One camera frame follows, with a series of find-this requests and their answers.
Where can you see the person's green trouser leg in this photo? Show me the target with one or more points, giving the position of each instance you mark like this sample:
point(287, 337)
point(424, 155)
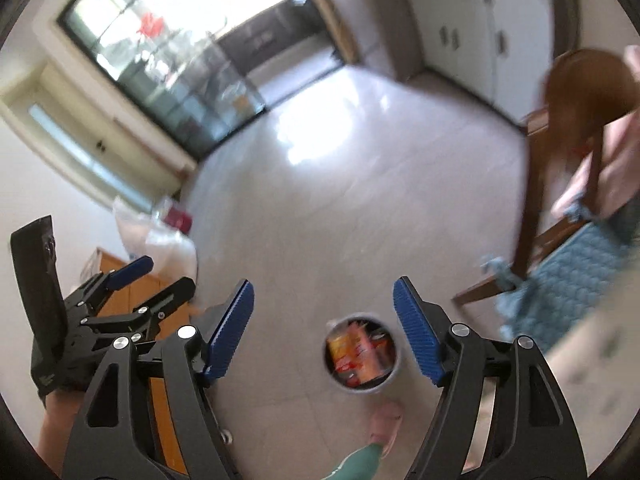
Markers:
point(355, 462)

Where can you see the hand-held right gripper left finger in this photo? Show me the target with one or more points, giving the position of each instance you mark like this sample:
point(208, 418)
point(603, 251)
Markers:
point(230, 330)

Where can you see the orange snack bag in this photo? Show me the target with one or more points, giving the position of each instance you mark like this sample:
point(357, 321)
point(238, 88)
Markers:
point(345, 350)

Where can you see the tall white cabinets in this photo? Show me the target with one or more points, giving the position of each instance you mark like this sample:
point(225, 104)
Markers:
point(465, 20)

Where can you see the blue patterned seat cushion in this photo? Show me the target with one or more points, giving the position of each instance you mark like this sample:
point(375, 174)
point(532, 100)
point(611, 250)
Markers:
point(565, 275)

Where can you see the round trash bin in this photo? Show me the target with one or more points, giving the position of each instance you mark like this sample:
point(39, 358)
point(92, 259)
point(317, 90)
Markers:
point(391, 375)

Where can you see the orange wooden cabinet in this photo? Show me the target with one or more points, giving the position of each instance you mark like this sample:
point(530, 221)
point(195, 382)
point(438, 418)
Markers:
point(167, 410)

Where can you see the sliding glass door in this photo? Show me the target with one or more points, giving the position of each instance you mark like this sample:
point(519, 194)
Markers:
point(175, 75)

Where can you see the wooden chair with pink cloth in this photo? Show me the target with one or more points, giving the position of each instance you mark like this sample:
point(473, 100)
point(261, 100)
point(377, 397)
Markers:
point(570, 110)

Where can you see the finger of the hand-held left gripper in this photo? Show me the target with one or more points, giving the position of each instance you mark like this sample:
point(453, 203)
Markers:
point(131, 267)
point(167, 297)

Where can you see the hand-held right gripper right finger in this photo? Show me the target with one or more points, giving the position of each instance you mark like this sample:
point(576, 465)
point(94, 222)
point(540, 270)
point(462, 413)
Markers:
point(417, 330)

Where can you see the pink cloth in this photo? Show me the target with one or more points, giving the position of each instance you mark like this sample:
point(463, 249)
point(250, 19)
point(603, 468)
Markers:
point(620, 160)

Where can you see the person's left forearm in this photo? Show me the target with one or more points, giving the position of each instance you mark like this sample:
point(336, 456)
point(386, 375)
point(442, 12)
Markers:
point(55, 430)

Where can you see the small red box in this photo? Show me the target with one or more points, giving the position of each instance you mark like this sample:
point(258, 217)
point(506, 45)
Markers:
point(178, 220)

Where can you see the clear plastic bag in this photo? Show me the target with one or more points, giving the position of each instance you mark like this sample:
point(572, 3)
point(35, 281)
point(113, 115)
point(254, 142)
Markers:
point(160, 245)

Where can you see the low white cabinet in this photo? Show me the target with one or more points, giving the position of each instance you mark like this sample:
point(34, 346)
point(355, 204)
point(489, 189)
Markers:
point(75, 145)

